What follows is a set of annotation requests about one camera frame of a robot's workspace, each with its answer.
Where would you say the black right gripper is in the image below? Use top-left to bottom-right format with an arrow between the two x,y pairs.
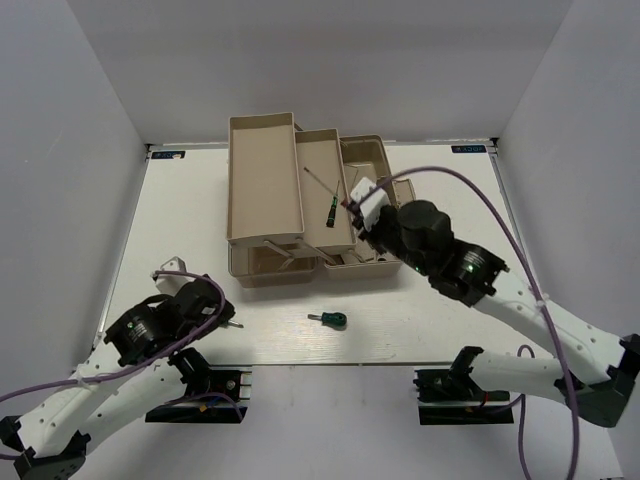
352,204 -> 433,277

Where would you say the slim black green screwdriver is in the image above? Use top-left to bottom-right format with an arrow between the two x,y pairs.
325,181 -> 340,228

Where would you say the beige toolbox with clear lid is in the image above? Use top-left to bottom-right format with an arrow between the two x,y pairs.
226,113 -> 401,288

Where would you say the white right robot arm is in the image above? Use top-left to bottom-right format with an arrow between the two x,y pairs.
349,199 -> 639,428

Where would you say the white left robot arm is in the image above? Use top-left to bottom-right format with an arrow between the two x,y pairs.
1,274 -> 235,479

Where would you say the stubby green screwdriver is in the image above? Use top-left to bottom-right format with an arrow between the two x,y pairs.
307,312 -> 347,330

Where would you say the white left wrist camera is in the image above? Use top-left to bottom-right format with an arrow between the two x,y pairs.
152,256 -> 190,295

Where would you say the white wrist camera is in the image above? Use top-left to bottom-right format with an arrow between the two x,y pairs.
347,177 -> 391,231
152,256 -> 190,295

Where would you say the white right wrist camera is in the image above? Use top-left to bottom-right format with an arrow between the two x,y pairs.
347,177 -> 391,231

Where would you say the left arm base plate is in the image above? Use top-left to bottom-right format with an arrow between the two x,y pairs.
145,367 -> 253,425

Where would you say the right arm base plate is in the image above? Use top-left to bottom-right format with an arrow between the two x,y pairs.
413,368 -> 514,426

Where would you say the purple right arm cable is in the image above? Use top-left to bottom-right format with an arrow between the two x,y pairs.
374,167 -> 584,480

